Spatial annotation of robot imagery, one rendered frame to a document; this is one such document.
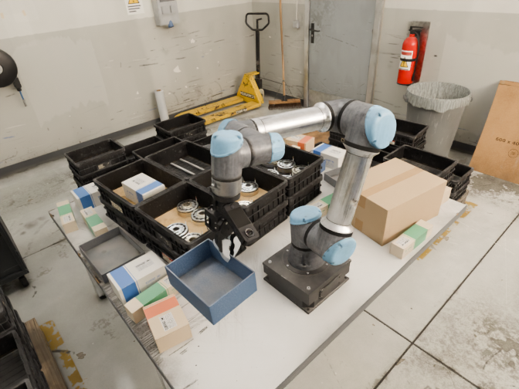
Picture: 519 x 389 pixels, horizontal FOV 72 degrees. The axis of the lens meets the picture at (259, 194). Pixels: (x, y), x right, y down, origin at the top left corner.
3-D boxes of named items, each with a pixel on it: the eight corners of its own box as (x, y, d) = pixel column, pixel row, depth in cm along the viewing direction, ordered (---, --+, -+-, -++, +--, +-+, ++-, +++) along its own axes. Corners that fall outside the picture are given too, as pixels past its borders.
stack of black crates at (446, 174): (444, 214, 268) (459, 160, 244) (424, 232, 252) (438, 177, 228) (395, 194, 294) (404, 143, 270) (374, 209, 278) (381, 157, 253)
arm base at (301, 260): (334, 260, 141) (334, 241, 135) (303, 277, 135) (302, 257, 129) (310, 241, 152) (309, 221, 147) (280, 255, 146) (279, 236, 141)
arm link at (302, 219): (307, 225, 145) (306, 197, 138) (330, 241, 135) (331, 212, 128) (284, 237, 140) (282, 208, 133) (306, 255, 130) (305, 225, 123)
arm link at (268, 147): (263, 123, 98) (228, 129, 92) (289, 135, 89) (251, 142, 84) (262, 151, 101) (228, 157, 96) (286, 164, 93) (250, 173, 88)
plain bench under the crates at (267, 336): (438, 297, 222) (467, 204, 184) (238, 530, 136) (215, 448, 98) (263, 198, 325) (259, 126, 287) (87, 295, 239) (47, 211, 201)
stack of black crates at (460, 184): (467, 192, 290) (475, 167, 277) (449, 208, 274) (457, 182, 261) (419, 175, 316) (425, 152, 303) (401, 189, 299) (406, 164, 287)
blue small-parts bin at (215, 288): (257, 290, 96) (255, 272, 92) (213, 326, 88) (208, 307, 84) (212, 255, 108) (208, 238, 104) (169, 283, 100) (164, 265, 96)
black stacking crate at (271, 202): (289, 201, 176) (288, 181, 170) (246, 231, 159) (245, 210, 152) (233, 176, 200) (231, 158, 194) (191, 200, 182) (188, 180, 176)
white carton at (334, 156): (311, 161, 232) (311, 149, 227) (322, 155, 239) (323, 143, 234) (337, 171, 220) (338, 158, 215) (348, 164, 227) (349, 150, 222)
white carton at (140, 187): (167, 200, 180) (164, 184, 175) (147, 211, 173) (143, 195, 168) (146, 187, 192) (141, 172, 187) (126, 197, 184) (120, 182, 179)
